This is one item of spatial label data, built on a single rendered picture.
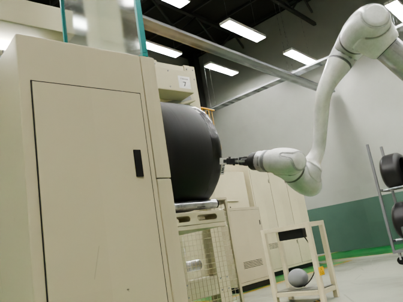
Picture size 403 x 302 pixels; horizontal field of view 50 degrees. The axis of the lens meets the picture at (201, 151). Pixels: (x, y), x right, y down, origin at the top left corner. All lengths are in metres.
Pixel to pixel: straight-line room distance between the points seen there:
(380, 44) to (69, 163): 1.16
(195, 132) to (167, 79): 0.70
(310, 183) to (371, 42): 0.57
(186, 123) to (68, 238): 1.08
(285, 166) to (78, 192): 0.84
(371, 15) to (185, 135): 0.90
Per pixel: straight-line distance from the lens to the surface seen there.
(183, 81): 2.69
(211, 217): 2.11
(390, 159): 7.44
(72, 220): 1.06
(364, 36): 1.70
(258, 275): 7.03
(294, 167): 1.63
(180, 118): 2.00
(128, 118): 1.20
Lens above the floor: 0.69
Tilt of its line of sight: 13 degrees up
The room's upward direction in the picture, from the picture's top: 9 degrees counter-clockwise
